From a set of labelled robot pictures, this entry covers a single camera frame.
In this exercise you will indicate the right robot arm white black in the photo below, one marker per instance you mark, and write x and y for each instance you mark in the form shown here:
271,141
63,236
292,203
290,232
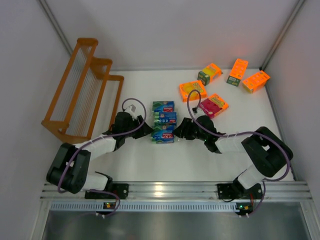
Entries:
266,151

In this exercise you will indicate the orange box upright back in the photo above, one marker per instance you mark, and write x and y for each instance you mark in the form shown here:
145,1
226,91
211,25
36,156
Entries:
237,72

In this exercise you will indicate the orange green box yellow sponge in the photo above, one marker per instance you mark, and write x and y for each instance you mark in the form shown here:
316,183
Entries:
209,73

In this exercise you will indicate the aluminium mounting rail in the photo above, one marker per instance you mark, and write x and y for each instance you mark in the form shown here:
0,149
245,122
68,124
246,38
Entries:
280,191

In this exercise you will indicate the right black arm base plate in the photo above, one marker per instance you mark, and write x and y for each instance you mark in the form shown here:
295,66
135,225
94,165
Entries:
227,191

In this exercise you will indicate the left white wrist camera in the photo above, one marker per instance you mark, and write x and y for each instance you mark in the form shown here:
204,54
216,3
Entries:
131,111

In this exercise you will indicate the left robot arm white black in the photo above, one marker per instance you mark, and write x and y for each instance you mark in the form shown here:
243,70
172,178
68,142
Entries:
69,169

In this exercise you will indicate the blue green sponge pack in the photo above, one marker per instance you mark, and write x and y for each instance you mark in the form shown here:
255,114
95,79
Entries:
165,118
163,106
163,134

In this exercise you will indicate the orange box far right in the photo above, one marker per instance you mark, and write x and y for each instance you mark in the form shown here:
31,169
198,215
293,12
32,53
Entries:
255,82

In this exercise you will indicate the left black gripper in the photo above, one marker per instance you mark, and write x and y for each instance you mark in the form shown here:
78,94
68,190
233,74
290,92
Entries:
139,127

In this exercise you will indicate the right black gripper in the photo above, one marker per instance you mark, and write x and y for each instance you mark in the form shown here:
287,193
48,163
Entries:
188,129

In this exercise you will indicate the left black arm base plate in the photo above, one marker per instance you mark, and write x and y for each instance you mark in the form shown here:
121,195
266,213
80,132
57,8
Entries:
119,189

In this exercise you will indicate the orange three-tier wire shelf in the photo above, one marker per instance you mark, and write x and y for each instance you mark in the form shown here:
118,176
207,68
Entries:
73,111

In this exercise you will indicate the slotted grey cable duct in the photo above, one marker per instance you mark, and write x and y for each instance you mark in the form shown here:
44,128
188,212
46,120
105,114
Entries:
143,206

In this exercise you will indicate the pink scrubber sponge box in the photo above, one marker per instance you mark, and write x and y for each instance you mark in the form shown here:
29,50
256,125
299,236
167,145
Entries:
213,106

